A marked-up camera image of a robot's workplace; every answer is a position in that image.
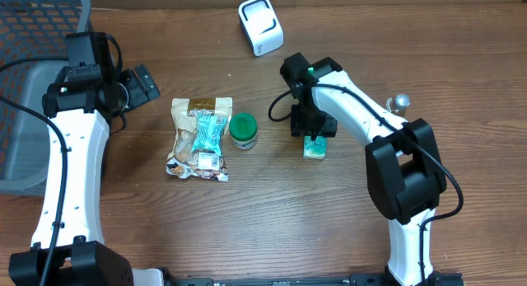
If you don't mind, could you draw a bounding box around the teal tissue pack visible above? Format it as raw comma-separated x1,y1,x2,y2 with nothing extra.
303,136,327,160

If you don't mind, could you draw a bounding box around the green lidded cup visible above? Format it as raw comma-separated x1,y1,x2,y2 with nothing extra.
229,113,258,150

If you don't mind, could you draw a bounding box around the teal snack bar wrapper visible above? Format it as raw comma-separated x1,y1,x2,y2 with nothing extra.
192,115,228,156

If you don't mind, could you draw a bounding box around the brown Pantree snack pouch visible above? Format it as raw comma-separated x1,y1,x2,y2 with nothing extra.
166,97,233,181

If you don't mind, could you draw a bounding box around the yellow oil bottle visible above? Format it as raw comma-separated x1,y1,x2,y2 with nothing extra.
385,94,411,117

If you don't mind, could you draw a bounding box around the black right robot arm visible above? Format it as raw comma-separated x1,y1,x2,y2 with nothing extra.
280,53,446,285

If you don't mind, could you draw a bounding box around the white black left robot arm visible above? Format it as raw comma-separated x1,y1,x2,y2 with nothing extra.
8,61,167,285

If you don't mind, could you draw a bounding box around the white barcode scanner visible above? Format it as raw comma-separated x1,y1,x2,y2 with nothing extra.
238,0,284,57

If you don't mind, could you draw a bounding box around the grey plastic mesh basket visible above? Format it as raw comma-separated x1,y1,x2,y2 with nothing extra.
1,0,91,195

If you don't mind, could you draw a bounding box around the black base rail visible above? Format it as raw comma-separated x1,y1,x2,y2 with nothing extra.
164,271,466,286

